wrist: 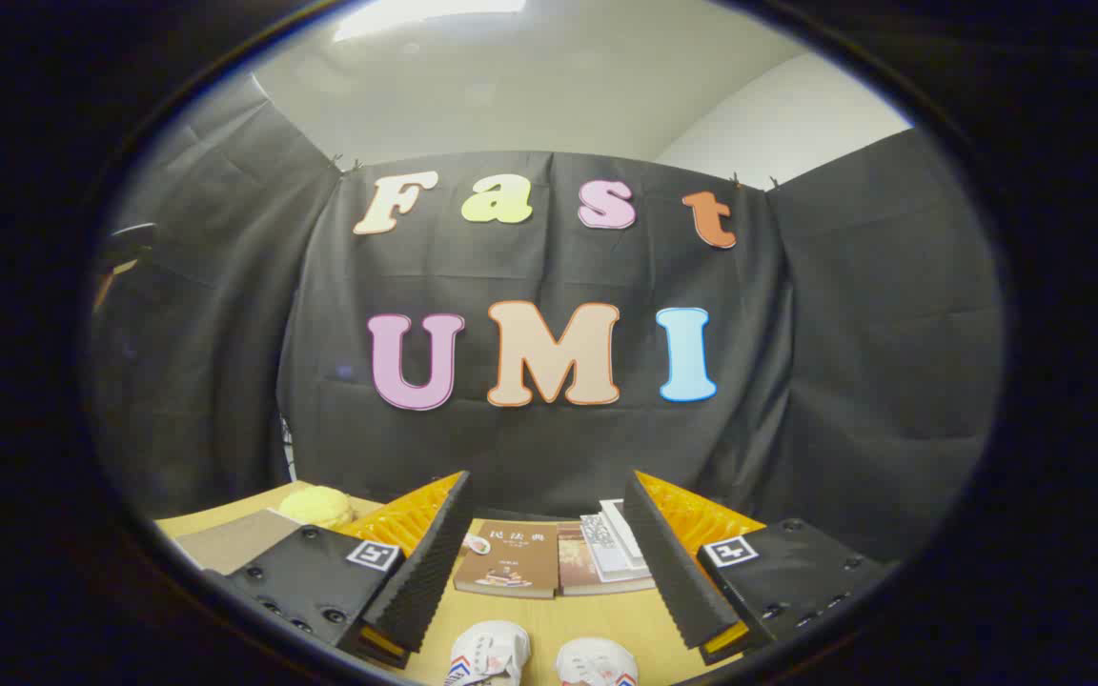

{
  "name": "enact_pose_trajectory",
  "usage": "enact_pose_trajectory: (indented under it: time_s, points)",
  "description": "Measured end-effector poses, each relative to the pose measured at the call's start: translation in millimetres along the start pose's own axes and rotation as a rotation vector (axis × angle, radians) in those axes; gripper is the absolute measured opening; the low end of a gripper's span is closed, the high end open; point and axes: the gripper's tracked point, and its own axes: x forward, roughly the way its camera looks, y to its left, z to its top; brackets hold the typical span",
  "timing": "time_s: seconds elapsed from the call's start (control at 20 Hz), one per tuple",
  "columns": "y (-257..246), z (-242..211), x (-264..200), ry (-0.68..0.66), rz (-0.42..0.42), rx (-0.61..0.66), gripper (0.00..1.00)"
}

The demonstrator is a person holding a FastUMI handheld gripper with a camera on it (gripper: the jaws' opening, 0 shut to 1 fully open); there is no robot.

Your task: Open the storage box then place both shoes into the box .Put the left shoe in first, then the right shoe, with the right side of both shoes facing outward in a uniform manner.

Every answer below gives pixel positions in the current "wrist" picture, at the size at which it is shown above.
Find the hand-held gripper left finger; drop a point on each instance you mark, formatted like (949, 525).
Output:
(420, 572)

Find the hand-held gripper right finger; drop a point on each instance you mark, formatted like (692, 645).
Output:
(668, 572)

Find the white canvas shoe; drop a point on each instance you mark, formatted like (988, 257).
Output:
(492, 653)
(595, 662)

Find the brown cardboard storage box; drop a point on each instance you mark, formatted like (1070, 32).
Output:
(234, 541)

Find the pink and green plush toy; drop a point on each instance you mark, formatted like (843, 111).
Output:
(476, 544)

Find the white thick book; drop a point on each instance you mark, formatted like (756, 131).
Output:
(606, 548)

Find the brown book with illustrated cover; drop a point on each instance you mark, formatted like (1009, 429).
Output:
(511, 567)

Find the thick brown book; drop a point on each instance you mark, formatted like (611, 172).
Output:
(576, 570)

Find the yellow plush toy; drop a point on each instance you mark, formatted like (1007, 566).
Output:
(318, 505)

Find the black backdrop cloth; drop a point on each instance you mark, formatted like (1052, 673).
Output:
(549, 448)

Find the ceiling light panel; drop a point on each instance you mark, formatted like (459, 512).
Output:
(425, 14)

